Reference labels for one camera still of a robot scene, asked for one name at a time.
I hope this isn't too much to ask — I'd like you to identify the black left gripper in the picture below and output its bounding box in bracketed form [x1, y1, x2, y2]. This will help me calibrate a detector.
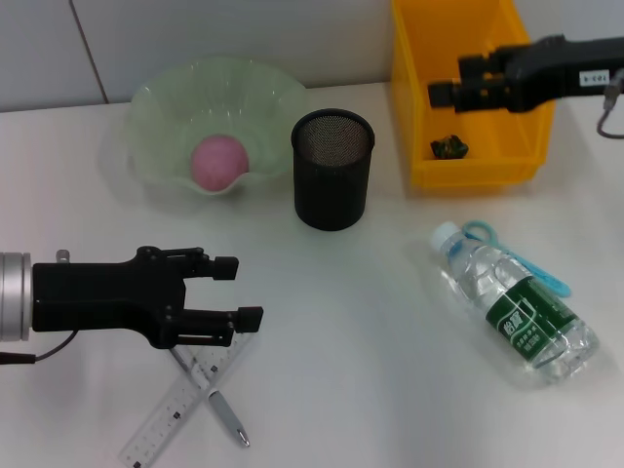
[31, 246, 265, 350]

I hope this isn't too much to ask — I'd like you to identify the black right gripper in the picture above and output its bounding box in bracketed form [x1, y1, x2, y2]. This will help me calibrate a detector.
[426, 33, 624, 115]

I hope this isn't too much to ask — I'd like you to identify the green plastic wrapper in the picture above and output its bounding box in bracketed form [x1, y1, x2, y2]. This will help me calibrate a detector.
[429, 134, 470, 161]

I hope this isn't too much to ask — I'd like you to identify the pink peach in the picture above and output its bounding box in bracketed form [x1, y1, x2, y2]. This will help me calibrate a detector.
[189, 134, 251, 192]

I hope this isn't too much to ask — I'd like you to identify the green label water bottle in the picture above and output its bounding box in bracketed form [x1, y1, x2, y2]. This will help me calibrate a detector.
[429, 221, 601, 387]

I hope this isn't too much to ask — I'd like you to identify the silver white pen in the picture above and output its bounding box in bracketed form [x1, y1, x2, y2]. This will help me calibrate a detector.
[170, 346, 253, 449]

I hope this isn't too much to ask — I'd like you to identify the black mesh pen cup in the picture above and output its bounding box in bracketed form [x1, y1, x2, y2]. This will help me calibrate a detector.
[291, 108, 375, 232]

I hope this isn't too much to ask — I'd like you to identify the transparent plastic ruler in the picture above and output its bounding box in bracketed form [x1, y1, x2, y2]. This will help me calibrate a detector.
[118, 331, 254, 467]

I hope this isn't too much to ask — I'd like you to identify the translucent green fruit bowl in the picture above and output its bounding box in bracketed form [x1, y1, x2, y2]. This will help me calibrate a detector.
[121, 57, 309, 197]

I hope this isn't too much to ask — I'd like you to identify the yellow plastic bin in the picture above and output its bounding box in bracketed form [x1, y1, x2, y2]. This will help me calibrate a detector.
[389, 0, 557, 189]

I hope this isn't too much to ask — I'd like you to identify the silver right gripper plug stub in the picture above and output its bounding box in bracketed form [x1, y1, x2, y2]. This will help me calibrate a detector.
[603, 67, 624, 109]

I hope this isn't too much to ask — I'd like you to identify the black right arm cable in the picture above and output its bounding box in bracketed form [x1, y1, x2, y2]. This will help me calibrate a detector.
[595, 104, 624, 139]

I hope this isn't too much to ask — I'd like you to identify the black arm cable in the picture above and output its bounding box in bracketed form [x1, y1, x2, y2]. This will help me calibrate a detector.
[595, 104, 624, 139]
[0, 330, 79, 366]

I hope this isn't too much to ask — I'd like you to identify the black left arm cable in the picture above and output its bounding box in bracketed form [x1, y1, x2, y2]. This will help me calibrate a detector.
[0, 330, 79, 366]

